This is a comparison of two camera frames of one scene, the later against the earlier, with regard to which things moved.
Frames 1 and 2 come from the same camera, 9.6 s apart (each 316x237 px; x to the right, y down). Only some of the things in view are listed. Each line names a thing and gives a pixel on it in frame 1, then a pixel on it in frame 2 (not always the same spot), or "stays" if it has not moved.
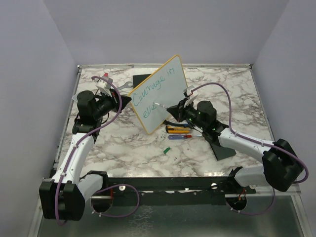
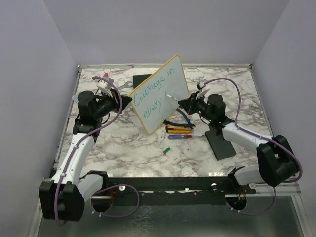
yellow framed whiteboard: [166, 87] stays
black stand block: [138, 78] stays
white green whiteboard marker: [161, 105] to [172, 97]
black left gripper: [114, 98] stays
